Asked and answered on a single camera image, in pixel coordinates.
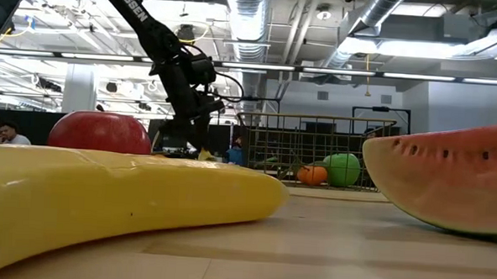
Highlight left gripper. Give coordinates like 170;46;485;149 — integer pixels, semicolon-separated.
154;57;228;155

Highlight red plastic apple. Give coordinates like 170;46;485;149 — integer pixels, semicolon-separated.
45;108;154;156

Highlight long yellow plastic banana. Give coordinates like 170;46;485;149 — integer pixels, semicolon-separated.
0;143;291;279

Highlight orange tangerine bunch with leaves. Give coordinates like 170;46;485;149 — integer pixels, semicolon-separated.
296;164;330;187

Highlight green plastic apple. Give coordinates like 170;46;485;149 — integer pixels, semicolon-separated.
322;151;362;189

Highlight red watermelon slice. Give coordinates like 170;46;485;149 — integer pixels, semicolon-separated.
358;114;497;238

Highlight person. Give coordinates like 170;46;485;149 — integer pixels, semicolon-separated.
224;134;245;166
0;121;33;147

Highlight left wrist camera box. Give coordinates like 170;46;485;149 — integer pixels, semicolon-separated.
186;52;218;87

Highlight gold wire basket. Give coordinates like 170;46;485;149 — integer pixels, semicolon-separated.
233;110;398;194

